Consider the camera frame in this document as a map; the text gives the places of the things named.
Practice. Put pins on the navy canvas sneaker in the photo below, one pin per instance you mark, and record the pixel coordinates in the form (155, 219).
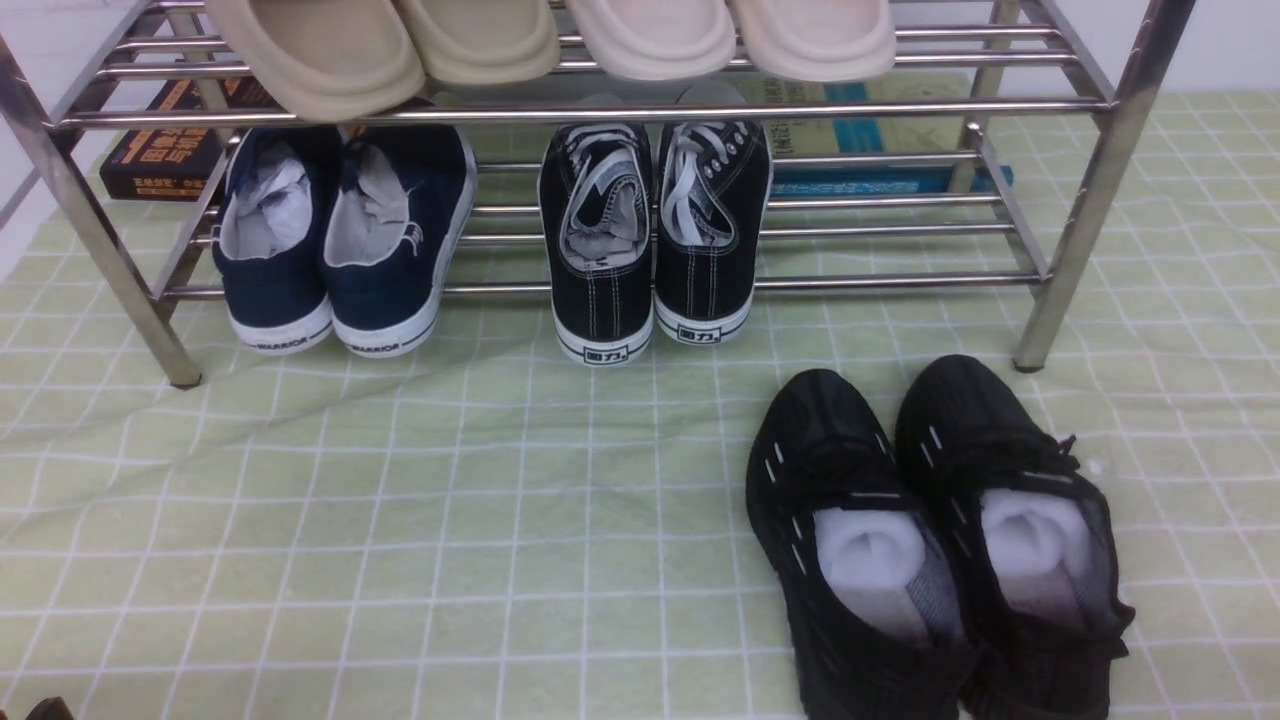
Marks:
(279, 192)
(404, 199)

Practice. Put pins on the stainless steel shoe rack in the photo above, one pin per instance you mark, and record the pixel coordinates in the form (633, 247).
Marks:
(158, 69)

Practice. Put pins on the black canvas sneaker left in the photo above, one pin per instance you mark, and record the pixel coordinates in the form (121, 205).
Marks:
(594, 190)

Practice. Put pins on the black canvas sneaker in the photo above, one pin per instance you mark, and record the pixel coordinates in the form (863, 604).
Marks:
(715, 187)
(594, 190)

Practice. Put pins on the black canvas sneaker right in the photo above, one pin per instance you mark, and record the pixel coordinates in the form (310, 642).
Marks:
(715, 187)

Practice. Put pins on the green checked tablecloth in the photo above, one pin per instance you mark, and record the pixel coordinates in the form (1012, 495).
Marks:
(485, 530)

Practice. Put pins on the cream slipper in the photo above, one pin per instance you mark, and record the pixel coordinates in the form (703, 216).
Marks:
(818, 41)
(656, 41)

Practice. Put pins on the cream slipper far right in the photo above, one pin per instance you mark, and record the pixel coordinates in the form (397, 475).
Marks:
(818, 41)

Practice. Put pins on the tan slipper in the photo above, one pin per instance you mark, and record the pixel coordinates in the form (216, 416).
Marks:
(331, 61)
(483, 43)

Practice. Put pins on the black knit sneaker left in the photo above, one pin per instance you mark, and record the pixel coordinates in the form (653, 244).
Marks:
(873, 604)

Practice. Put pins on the black knit sneaker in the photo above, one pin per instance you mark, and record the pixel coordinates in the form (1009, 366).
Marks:
(873, 604)
(1032, 538)

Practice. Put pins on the black knit sneaker right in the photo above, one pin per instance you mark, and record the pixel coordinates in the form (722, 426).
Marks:
(1032, 538)

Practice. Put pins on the tan slipper far left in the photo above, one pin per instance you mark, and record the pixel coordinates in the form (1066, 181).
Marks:
(331, 61)

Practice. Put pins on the black orange book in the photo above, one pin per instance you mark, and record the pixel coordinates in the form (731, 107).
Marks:
(173, 164)

